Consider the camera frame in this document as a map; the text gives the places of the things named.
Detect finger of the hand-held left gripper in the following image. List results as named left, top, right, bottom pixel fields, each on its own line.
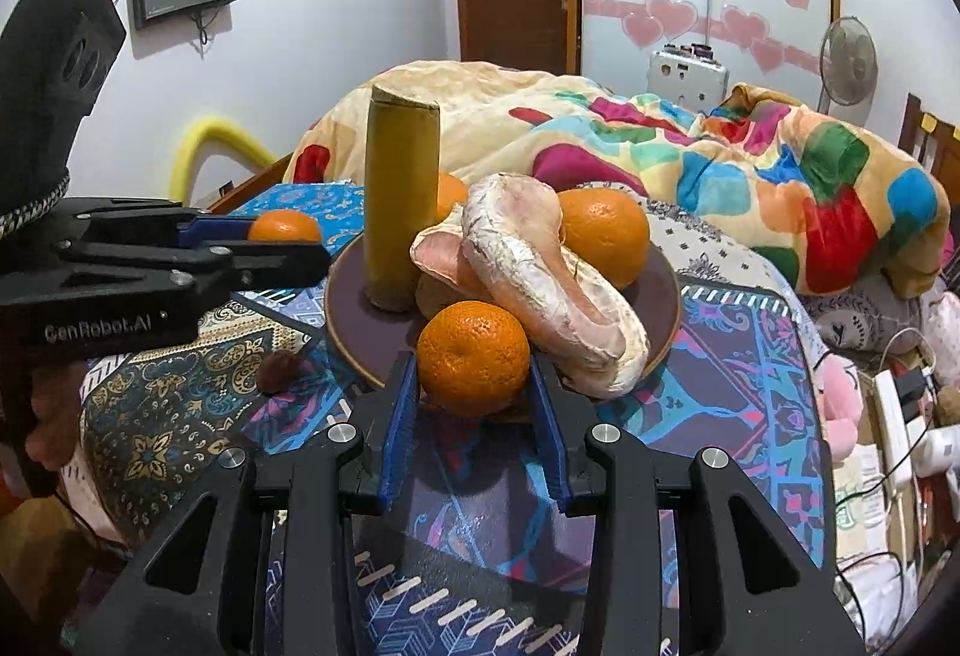
left=71, top=197, right=260, bottom=252
left=58, top=241, right=332, bottom=316

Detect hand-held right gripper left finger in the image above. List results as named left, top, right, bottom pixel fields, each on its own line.
left=90, top=352, right=421, bottom=656

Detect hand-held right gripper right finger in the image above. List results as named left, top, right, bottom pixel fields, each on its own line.
left=527, top=356, right=871, bottom=656

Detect small mandarin orange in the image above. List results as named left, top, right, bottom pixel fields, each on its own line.
left=247, top=209, right=324, bottom=244
left=416, top=301, right=533, bottom=418

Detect dark purple plate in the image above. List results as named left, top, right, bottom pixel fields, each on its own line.
left=324, top=227, right=682, bottom=396

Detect yellow sugar cane piece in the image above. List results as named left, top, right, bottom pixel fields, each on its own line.
left=364, top=83, right=441, bottom=313

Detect large peeled pomelo piece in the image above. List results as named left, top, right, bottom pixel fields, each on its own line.
left=461, top=173, right=651, bottom=400

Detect small peeled pomelo piece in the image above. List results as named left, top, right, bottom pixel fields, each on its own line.
left=410, top=204, right=490, bottom=301

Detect large orange with sticker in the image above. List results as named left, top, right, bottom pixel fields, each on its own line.
left=436, top=172, right=470, bottom=226

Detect person's left hand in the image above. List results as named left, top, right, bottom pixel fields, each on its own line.
left=26, top=360, right=88, bottom=478

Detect yellow foam tube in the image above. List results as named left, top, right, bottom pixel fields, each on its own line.
left=169, top=116, right=279, bottom=208

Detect small reddish brown lump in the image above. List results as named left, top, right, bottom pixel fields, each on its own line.
left=259, top=352, right=302, bottom=395

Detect patterned blue cloth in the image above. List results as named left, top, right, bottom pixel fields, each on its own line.
left=60, top=176, right=835, bottom=656

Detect pink plush toy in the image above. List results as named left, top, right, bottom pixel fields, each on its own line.
left=816, top=356, right=865, bottom=456

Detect colourful patchwork quilt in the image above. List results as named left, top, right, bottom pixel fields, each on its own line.
left=285, top=59, right=952, bottom=298

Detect grey cloth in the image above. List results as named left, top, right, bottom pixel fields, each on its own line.
left=801, top=272, right=947, bottom=358

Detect white box appliance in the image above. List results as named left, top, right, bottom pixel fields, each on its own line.
left=649, top=42, right=731, bottom=114

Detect standing electric fan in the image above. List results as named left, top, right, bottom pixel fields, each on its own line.
left=817, top=16, right=879, bottom=118

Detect wooden bed headboard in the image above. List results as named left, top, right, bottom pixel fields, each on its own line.
left=898, top=93, right=960, bottom=178

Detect braided grey cable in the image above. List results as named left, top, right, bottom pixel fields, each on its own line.
left=0, top=170, right=73, bottom=234

